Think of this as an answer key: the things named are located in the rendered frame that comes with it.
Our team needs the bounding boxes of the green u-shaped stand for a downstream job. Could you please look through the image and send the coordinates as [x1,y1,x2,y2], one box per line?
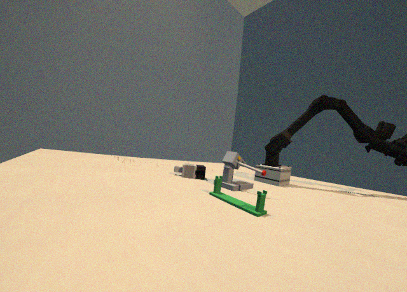
[209,176,268,217]

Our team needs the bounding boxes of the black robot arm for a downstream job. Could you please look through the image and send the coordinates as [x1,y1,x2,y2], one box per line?
[262,95,396,167]

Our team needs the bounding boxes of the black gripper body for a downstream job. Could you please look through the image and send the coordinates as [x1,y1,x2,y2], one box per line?
[383,141,407,166]

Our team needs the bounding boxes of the grey pin with red head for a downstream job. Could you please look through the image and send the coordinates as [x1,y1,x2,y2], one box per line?
[236,161,266,176]

